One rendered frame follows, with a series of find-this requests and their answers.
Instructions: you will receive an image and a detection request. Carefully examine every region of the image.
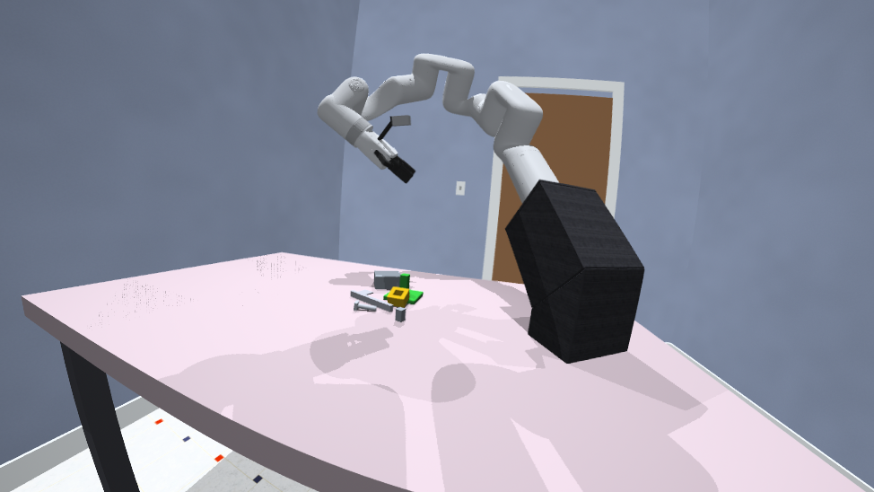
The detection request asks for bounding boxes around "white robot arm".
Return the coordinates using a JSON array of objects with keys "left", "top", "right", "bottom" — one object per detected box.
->
[{"left": 318, "top": 54, "right": 559, "bottom": 203}]

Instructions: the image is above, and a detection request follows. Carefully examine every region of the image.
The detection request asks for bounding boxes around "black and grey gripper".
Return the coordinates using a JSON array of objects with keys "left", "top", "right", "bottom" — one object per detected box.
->
[{"left": 354, "top": 125, "right": 415, "bottom": 183}]

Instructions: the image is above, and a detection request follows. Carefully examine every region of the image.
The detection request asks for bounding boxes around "yellow square nut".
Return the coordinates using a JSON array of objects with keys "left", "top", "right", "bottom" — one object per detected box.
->
[{"left": 387, "top": 286, "right": 410, "bottom": 308}]

